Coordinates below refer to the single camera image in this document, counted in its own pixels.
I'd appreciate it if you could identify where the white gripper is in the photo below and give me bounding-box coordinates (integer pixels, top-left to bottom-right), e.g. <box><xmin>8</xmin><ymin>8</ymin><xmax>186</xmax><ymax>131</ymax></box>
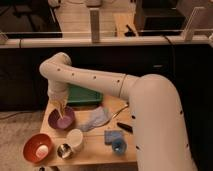
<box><xmin>48</xmin><ymin>90</ymin><xmax>68</xmax><ymax>106</ymax></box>

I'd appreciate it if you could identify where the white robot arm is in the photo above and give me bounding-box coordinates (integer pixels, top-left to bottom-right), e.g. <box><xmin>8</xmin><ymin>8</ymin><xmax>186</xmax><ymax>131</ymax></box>
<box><xmin>39</xmin><ymin>52</ymin><xmax>198</xmax><ymax>171</ymax></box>

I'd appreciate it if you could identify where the small metal cup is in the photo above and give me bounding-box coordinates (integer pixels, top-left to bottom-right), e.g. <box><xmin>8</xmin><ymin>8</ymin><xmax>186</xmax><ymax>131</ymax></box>
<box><xmin>57</xmin><ymin>144</ymin><xmax>73</xmax><ymax>159</ymax></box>

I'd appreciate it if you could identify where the small blue cup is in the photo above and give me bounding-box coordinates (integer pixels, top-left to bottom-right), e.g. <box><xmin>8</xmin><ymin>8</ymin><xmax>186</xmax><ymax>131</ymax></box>
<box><xmin>112</xmin><ymin>139</ymin><xmax>127</xmax><ymax>155</ymax></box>

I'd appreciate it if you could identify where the green tray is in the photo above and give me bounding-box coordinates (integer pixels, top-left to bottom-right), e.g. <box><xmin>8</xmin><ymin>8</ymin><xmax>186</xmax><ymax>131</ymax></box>
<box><xmin>68</xmin><ymin>85</ymin><xmax>103</xmax><ymax>106</ymax></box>

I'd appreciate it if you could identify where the purple bowl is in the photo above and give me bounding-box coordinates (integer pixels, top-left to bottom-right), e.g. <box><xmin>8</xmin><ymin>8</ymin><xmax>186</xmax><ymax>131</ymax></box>
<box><xmin>48</xmin><ymin>106</ymin><xmax>75</xmax><ymax>130</ymax></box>

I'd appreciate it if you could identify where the light blue cloth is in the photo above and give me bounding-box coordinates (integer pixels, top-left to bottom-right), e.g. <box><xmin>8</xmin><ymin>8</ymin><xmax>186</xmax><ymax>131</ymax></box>
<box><xmin>78</xmin><ymin>106</ymin><xmax>110</xmax><ymax>132</ymax></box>

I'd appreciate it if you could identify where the white railing bar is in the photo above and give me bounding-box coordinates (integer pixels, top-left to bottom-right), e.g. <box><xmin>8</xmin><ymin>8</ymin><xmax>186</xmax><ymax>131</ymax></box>
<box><xmin>0</xmin><ymin>35</ymin><xmax>213</xmax><ymax>49</ymax></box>

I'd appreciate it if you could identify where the white egg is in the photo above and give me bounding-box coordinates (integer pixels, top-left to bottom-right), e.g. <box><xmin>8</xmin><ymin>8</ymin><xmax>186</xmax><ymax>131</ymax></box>
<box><xmin>36</xmin><ymin>145</ymin><xmax>48</xmax><ymax>157</ymax></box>

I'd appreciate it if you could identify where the red bowl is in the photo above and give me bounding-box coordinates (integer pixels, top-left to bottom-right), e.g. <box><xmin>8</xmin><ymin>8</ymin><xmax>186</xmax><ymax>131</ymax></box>
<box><xmin>23</xmin><ymin>133</ymin><xmax>53</xmax><ymax>164</ymax></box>

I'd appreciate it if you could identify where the blue sponge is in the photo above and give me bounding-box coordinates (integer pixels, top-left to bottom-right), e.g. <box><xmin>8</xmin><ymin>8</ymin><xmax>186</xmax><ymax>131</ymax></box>
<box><xmin>104</xmin><ymin>130</ymin><xmax>123</xmax><ymax>145</ymax></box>

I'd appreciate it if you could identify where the metal spoon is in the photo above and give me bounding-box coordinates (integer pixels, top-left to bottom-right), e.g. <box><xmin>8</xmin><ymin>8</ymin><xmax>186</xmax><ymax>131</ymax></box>
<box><xmin>111</xmin><ymin>105</ymin><xmax>128</xmax><ymax>119</ymax></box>

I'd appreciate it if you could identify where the black brush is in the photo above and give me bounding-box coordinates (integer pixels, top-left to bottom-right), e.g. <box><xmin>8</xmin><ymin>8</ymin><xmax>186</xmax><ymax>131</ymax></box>
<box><xmin>117</xmin><ymin>122</ymin><xmax>133</xmax><ymax>133</ymax></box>

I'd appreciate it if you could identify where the black tool on desk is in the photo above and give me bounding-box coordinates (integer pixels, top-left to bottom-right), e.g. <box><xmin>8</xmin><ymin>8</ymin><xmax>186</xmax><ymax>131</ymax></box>
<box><xmin>124</xmin><ymin>25</ymin><xmax>136</xmax><ymax>37</ymax></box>

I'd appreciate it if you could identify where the grey upright bracket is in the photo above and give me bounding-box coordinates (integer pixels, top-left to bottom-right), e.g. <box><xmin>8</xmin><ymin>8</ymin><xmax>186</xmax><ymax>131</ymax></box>
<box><xmin>89</xmin><ymin>8</ymin><xmax>100</xmax><ymax>43</ymax></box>

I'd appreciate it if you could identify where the grey angled bracket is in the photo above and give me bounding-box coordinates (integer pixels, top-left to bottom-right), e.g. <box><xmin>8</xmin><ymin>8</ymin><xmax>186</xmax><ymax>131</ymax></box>
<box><xmin>181</xmin><ymin>6</ymin><xmax>205</xmax><ymax>41</ymax></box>

